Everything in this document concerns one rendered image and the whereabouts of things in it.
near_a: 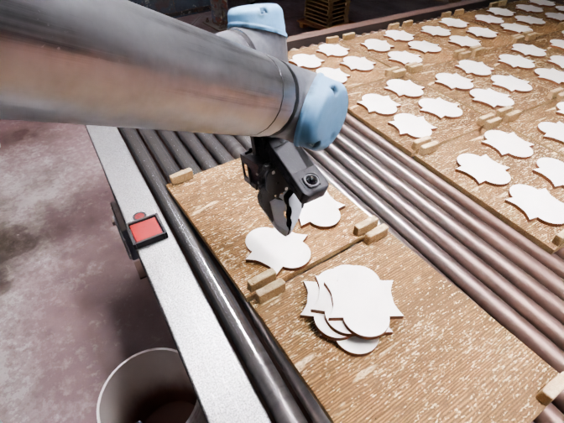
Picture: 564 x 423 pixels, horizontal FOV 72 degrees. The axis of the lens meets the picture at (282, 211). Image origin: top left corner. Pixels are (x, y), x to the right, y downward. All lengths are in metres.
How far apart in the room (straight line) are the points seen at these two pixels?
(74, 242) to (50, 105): 2.18
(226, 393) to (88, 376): 1.23
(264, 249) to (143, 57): 0.61
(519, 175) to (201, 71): 1.01
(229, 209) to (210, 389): 0.41
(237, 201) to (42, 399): 1.25
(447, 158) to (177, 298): 0.79
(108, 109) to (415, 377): 0.60
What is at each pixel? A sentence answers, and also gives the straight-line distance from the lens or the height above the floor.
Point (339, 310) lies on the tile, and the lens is 0.69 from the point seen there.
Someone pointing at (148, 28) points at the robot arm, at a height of 1.48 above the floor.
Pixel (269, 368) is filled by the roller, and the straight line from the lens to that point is 0.70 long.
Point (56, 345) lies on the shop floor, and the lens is 2.01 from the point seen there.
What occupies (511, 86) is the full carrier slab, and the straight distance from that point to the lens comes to 1.65.
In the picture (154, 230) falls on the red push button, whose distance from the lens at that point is 0.92.
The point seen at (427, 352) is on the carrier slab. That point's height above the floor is 0.94.
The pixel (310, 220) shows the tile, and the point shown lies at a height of 0.95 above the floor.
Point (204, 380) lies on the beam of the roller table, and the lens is 0.71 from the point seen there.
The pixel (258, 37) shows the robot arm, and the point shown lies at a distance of 0.53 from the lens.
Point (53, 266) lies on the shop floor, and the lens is 2.32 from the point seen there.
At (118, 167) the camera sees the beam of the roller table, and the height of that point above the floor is 0.91.
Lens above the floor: 1.55
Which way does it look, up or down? 43 degrees down
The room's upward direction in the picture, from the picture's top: straight up
